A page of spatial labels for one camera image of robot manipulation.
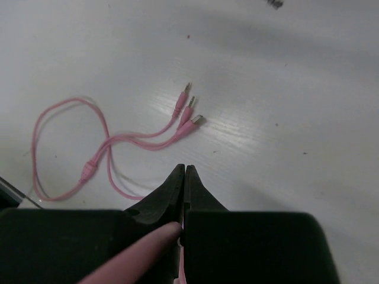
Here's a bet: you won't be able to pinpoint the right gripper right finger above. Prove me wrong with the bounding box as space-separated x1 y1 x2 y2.
182 165 340 283

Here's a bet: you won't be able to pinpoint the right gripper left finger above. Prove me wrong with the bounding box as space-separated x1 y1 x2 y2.
1 164 185 283

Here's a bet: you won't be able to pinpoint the pink wired headphones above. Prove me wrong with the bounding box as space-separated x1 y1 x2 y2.
31 82 207 284

